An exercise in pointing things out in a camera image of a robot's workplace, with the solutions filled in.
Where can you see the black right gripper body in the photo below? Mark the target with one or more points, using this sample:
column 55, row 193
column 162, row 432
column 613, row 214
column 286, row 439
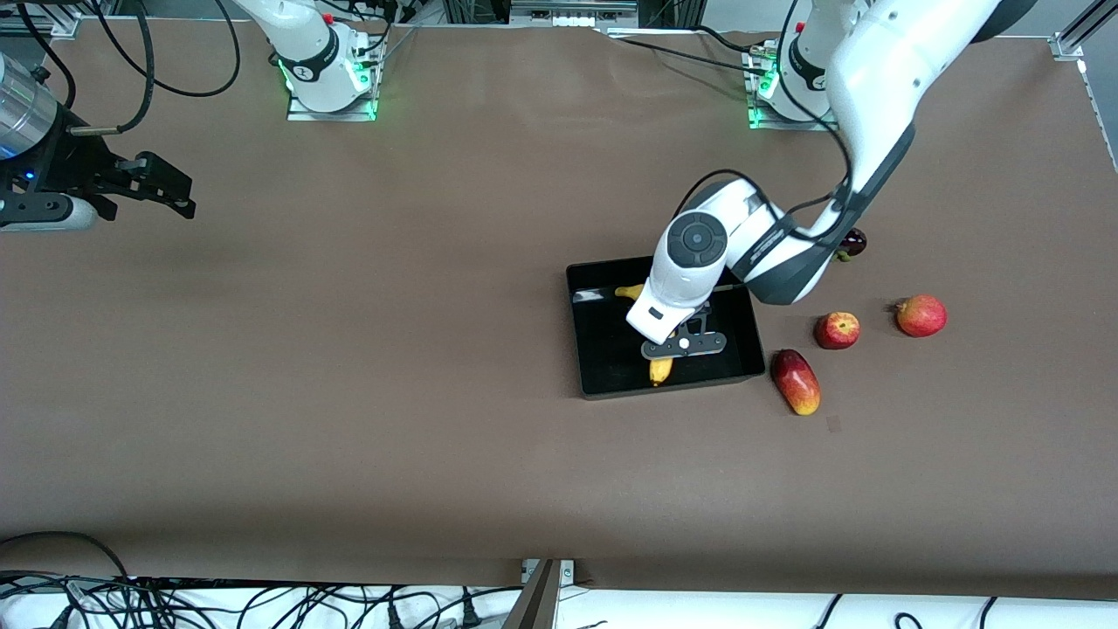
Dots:
column 70, row 163

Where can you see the yellow banana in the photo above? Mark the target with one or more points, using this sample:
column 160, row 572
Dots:
column 661, row 371

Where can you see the black plastic tray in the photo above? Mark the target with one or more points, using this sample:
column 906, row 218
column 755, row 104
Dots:
column 611, row 349

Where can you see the small red apple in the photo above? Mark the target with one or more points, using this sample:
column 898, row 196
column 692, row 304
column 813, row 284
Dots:
column 837, row 330

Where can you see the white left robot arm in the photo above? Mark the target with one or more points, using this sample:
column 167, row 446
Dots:
column 882, row 52

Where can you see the red yellow mango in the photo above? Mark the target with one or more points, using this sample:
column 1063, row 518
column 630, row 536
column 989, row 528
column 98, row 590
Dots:
column 797, row 383

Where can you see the dark purple mangosteen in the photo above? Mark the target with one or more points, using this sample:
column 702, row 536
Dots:
column 856, row 243

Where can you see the large red apple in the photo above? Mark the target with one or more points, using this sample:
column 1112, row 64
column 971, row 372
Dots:
column 923, row 316

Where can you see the brown table cover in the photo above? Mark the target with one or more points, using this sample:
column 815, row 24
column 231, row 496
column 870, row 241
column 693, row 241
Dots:
column 349, row 393

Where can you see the white power strip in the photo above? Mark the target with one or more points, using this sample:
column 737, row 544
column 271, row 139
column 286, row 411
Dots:
column 572, row 16

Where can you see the aluminium frame profile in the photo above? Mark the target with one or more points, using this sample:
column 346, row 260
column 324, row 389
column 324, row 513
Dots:
column 35, row 22

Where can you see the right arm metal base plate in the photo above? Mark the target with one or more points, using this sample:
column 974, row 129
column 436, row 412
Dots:
column 332, row 115

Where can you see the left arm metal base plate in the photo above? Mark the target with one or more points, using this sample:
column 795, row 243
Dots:
column 790, row 125

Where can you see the silver post bracket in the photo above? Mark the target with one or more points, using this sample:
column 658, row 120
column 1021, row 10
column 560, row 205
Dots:
column 568, row 572

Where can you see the grey metal post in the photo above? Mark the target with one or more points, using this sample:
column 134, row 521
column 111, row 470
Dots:
column 537, row 603

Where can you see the aluminium corner bracket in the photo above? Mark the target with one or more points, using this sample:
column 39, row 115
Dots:
column 1066, row 46

